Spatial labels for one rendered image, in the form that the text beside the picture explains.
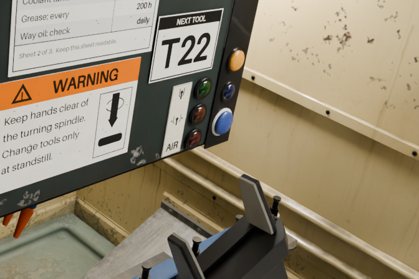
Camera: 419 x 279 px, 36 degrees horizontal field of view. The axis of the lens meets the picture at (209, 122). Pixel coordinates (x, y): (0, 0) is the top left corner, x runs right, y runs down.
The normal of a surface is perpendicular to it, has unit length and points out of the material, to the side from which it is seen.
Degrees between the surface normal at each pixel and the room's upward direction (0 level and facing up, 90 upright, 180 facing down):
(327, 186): 90
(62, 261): 0
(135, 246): 24
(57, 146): 90
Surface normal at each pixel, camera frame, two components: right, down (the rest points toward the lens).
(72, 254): 0.18, -0.89
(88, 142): 0.74, 0.40
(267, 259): 0.66, 0.27
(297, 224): -0.65, 0.21
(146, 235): -0.10, -0.73
